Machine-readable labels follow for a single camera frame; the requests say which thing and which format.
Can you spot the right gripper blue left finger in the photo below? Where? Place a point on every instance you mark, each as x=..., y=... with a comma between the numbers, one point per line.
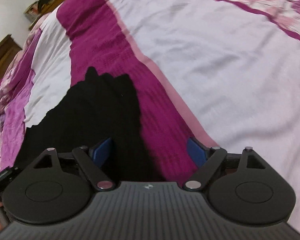
x=99, y=152

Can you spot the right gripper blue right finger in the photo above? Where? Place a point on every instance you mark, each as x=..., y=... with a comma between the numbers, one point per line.
x=197, y=151

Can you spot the black knit cardigan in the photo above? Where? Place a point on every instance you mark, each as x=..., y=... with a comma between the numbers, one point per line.
x=97, y=108

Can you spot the folded purple floral quilt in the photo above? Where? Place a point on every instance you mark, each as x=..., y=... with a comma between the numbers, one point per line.
x=15, y=74

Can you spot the purple white bed cover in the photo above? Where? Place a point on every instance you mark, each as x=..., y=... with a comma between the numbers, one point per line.
x=215, y=70

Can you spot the brown wooden headboard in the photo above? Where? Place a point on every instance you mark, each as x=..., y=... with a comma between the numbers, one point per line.
x=8, y=49

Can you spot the row of books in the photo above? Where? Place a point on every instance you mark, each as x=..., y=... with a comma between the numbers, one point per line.
x=31, y=13

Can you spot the wooden bedside shelf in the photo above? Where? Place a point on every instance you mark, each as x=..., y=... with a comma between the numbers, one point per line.
x=52, y=5

